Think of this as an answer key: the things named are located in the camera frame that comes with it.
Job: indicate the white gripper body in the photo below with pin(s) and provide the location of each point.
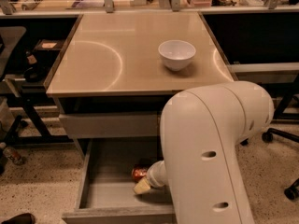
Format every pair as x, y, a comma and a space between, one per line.
152, 175

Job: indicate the white ceramic bowl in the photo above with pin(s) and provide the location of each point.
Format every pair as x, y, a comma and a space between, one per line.
176, 54

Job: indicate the grey drawer cabinet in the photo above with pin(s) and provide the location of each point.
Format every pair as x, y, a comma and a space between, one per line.
112, 64

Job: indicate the black desk frame left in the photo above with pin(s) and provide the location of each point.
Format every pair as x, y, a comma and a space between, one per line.
27, 95

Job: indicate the dark shoe on floor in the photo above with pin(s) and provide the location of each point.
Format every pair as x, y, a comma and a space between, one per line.
25, 218

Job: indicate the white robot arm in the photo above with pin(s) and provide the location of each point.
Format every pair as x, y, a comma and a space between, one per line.
199, 129

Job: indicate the black office chair base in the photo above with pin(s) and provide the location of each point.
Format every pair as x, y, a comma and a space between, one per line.
268, 168

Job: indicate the closed grey top drawer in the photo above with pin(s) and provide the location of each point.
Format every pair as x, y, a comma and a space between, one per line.
110, 125

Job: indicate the red coke can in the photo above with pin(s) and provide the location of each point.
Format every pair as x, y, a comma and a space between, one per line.
139, 172

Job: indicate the plastic bottle on floor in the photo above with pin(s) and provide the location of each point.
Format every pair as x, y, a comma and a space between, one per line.
12, 154

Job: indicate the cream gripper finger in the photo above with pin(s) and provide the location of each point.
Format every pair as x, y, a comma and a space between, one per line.
142, 186

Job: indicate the open grey middle drawer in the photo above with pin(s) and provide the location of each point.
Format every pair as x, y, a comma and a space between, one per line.
105, 193

